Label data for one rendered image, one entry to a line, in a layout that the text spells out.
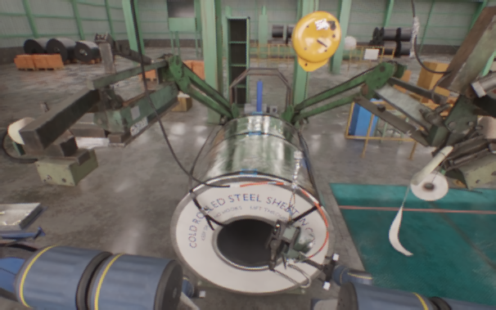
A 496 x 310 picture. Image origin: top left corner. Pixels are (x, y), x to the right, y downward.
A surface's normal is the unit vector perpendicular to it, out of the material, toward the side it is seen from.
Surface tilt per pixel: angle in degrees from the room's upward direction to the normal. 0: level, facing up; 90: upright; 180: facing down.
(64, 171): 89
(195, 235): 90
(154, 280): 16
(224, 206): 90
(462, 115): 89
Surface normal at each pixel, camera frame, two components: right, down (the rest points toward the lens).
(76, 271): -0.03, -0.68
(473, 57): -0.08, 0.45
